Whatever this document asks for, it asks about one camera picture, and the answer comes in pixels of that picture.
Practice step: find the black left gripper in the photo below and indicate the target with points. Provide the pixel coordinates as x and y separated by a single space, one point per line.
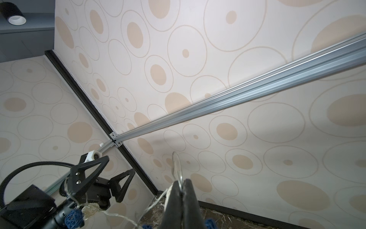
90 192

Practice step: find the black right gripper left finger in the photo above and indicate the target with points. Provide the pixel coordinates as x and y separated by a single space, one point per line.
172 218

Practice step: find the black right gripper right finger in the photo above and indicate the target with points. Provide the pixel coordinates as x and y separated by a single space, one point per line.
192 217

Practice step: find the string lights with rattan balls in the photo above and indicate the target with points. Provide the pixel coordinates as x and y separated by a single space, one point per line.
177 172

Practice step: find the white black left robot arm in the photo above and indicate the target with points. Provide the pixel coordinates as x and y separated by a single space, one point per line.
33 207

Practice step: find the black ceiling spot lamp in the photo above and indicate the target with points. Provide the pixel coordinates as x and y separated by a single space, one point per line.
12 14

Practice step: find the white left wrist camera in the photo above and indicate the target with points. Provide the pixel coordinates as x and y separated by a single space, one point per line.
90 156

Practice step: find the aluminium rail back wall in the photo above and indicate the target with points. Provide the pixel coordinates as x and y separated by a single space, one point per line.
332 60

